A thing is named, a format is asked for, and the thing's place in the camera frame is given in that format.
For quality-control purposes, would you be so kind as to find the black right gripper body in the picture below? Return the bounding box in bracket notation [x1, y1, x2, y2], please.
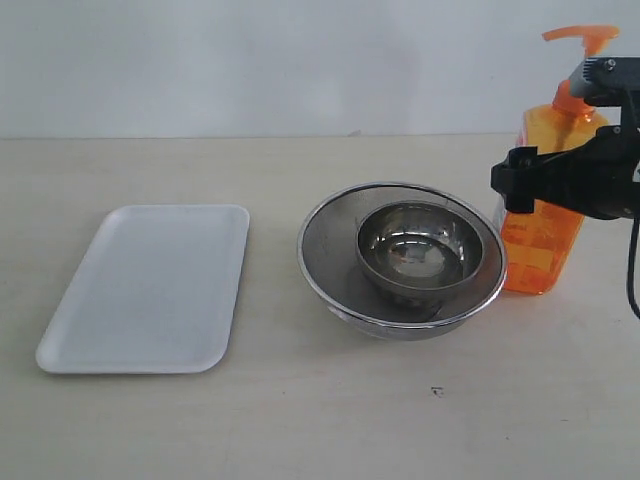
[549, 89, 639, 219]

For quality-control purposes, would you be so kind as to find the small stainless steel bowl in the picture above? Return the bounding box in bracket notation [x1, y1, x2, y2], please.
[355, 201, 485, 298]

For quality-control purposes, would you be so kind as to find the large steel mesh colander bowl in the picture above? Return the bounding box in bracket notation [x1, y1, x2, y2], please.
[297, 181, 507, 341]

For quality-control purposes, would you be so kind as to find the white rectangular plastic tray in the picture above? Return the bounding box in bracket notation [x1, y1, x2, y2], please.
[35, 204, 250, 374]

